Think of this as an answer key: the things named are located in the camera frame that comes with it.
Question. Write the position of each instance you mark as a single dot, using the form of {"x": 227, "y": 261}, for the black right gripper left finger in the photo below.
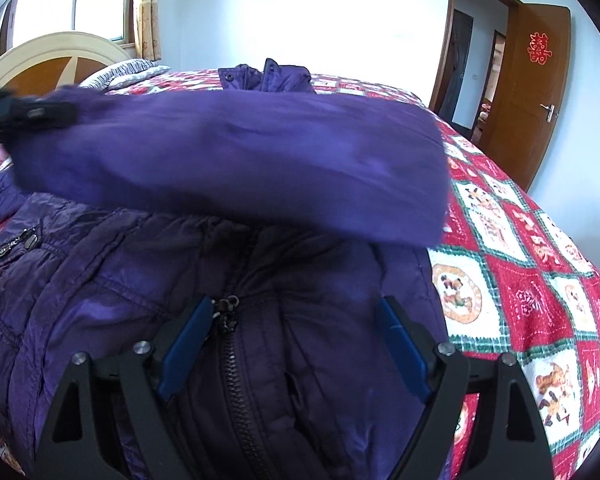
{"x": 80, "y": 438}

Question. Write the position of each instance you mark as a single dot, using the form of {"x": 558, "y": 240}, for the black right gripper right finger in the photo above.
{"x": 507, "y": 439}

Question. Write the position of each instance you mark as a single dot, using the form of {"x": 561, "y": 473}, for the purple puffer jacket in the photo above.
{"x": 305, "y": 209}

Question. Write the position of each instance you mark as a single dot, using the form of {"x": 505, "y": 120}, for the cream and wood headboard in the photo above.
{"x": 45, "y": 63}

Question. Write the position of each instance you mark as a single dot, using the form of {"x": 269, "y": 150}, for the striped grey pillow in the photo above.
{"x": 123, "y": 74}

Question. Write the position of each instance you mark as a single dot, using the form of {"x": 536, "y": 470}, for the red patchwork bear quilt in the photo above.
{"x": 508, "y": 280}

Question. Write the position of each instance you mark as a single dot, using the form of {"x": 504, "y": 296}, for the yellow floral curtain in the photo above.
{"x": 146, "y": 29}

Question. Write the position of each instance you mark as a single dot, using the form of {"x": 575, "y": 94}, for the brown wooden door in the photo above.
{"x": 517, "y": 135}

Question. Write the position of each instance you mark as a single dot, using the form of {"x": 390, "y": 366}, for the red double happiness sticker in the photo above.
{"x": 538, "y": 50}

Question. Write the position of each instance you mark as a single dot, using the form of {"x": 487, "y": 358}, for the window with frame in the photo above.
{"x": 25, "y": 20}

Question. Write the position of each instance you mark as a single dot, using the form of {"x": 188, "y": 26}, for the silver door handle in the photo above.
{"x": 550, "y": 112}

